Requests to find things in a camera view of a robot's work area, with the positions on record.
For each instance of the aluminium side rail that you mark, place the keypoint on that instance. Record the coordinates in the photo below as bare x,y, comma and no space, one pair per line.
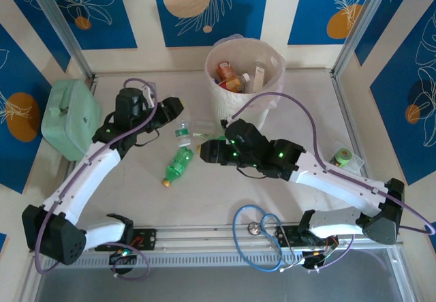
344,111

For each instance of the translucent pink bin liner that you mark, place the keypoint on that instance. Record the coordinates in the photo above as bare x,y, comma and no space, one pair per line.
269,102

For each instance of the long clear bottle white cap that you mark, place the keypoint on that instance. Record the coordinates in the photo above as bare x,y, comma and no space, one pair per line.
259,78

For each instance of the bottle with red gold label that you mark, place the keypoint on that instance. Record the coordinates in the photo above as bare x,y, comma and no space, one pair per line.
233,84

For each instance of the blue stethoscope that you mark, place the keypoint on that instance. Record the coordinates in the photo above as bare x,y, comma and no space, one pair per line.
253,228

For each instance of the green tape roll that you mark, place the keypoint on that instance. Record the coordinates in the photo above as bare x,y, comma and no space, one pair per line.
342,157

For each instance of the grey metal sheet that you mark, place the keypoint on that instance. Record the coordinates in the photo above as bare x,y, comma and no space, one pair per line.
218,285

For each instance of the white plastic waste bin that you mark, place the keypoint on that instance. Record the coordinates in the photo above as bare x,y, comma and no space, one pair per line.
235,111

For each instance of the aluminium frame post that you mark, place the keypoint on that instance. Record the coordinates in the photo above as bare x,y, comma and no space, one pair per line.
58,19
368,12

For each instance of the black mounting plate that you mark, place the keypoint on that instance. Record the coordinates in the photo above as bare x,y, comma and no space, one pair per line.
146,239
287,230

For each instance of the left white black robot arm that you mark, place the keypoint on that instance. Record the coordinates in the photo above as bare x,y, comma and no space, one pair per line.
88,176

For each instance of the small clear bottle green label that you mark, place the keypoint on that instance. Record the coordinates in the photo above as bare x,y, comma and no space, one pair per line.
184,133

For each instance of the mint green zip case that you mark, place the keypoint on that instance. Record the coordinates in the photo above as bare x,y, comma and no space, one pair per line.
68,118

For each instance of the aluminium mounting rail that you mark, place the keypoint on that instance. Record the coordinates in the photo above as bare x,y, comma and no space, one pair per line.
211,235

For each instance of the clear plastic container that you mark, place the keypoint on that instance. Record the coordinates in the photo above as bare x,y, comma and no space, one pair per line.
356,165

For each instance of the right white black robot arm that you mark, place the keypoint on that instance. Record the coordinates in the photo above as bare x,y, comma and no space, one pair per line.
340,182

